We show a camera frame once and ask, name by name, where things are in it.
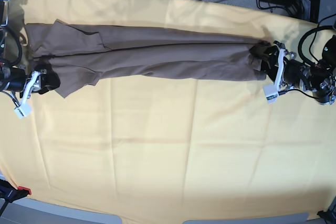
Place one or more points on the red and blue clamp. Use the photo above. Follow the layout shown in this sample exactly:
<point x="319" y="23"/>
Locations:
<point x="11" y="194"/>

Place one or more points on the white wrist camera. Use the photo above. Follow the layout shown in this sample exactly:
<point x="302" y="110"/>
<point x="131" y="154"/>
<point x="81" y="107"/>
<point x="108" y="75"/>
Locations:
<point x="23" y="109"/>
<point x="276" y="65"/>

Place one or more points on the yellow table cloth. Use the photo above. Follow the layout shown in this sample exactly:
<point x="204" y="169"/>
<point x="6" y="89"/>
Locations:
<point x="153" y="150"/>

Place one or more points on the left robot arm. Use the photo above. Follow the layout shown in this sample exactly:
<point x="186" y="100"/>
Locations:
<point x="320" y="74"/>

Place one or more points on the black clamp right corner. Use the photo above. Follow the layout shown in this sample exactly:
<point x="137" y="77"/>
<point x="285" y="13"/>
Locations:
<point x="328" y="216"/>

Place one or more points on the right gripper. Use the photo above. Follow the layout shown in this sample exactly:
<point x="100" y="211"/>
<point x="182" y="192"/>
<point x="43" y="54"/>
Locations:
<point x="42" y="79"/>

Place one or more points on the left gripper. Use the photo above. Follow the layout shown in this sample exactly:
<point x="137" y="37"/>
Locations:
<point x="294" y="75"/>

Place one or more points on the brown T-shirt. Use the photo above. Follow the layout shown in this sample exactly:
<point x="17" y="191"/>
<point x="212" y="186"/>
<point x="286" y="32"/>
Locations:
<point x="82" y="55"/>

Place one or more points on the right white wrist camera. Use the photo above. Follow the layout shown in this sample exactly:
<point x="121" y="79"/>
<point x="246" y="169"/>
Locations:
<point x="23" y="109"/>

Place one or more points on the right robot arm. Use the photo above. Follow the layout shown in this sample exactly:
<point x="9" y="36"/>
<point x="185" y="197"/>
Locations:
<point x="14" y="77"/>

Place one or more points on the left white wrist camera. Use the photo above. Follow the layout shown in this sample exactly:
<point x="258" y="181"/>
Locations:
<point x="276" y="65"/>

